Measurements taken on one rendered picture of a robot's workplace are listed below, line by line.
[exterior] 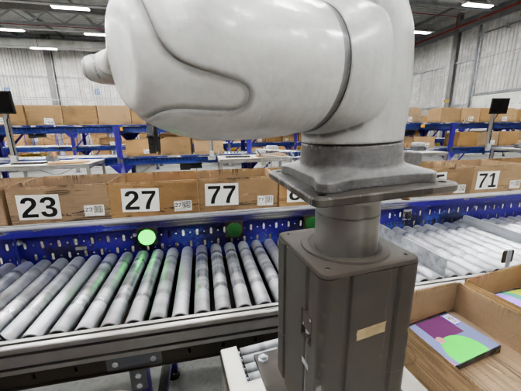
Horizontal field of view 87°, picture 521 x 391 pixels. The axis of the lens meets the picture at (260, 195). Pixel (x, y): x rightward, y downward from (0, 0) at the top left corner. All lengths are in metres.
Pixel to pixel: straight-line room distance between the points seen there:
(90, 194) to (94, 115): 4.78
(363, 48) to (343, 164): 0.14
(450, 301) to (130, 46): 0.96
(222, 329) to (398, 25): 0.81
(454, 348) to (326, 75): 0.69
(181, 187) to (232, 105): 1.08
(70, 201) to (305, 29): 1.28
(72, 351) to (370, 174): 0.85
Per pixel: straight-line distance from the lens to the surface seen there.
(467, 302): 0.98
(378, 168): 0.40
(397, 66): 0.41
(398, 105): 0.41
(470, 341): 0.88
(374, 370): 0.57
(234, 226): 1.30
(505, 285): 1.19
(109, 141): 10.39
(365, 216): 0.45
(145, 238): 1.33
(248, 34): 0.26
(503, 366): 0.89
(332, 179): 0.37
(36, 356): 1.00
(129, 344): 0.92
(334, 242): 0.46
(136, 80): 0.26
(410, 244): 1.34
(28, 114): 6.55
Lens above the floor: 1.28
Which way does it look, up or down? 14 degrees down
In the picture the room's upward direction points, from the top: 1 degrees counter-clockwise
